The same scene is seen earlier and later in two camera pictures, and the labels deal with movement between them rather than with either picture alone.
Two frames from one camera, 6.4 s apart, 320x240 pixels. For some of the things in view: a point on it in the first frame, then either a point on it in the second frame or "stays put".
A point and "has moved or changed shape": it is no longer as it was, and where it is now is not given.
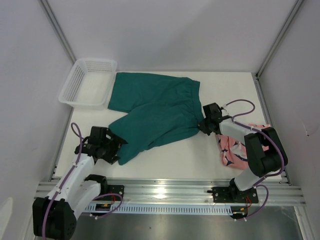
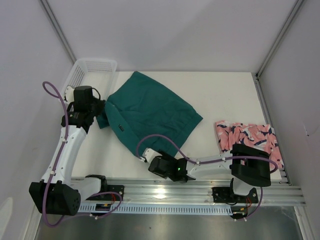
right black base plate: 228,194 stays put
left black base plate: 107,189 stays put
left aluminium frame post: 57,29 stays put
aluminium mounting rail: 283,192 stays put
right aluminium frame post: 280,37 stays put
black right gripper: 202,127 → 167,156
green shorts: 161,110 has moved or changed shape
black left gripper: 116,143 → 100,106
